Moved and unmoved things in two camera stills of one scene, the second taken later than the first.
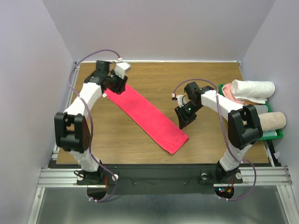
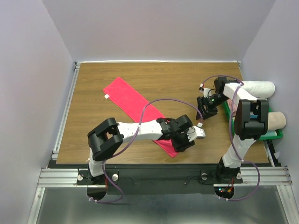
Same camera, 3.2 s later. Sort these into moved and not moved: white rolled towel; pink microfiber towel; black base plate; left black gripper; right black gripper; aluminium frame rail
Moved: right black gripper; left black gripper
Not moved: pink microfiber towel; aluminium frame rail; white rolled towel; black base plate
